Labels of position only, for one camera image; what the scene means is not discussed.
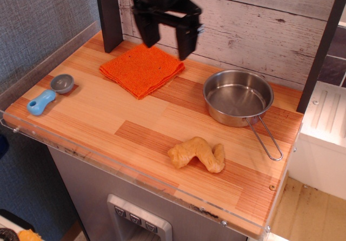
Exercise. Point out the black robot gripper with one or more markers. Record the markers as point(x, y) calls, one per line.
point(183, 13)

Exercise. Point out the stainless steel pot with handle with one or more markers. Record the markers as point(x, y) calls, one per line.
point(238, 99)

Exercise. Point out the orange folded cloth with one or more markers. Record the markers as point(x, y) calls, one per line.
point(142, 70)

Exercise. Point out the blue grey measuring scoop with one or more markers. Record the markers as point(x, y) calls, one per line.
point(60, 84)

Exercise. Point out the tan toy chicken piece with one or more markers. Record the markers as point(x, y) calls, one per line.
point(212, 158)

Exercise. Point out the grey toy fridge cabinet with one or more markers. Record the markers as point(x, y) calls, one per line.
point(89, 187)

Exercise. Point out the clear acrylic edge guard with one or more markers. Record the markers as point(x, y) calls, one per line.
point(241, 197)

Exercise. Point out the silver dispenser button panel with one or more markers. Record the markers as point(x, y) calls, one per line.
point(128, 217)

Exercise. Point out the white toy sink unit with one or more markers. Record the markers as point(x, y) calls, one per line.
point(319, 158)

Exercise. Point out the yellow object bottom left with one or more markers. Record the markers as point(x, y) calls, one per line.
point(29, 235)

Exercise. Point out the dark left shelf post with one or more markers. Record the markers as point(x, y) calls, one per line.
point(110, 19)

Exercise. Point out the dark shelf post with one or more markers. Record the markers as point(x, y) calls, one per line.
point(327, 37)
point(110, 19)

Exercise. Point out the dark right shelf post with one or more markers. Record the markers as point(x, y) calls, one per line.
point(327, 37)

